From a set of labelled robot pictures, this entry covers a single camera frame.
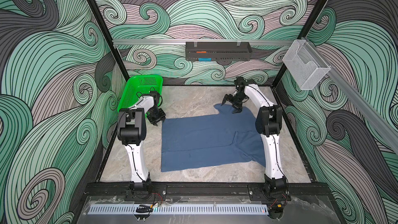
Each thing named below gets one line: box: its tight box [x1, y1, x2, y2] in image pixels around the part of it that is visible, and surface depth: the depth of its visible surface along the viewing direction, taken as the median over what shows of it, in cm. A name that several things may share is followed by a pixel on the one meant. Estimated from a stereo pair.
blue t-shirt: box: [161, 103, 267, 173], surface depth 92 cm
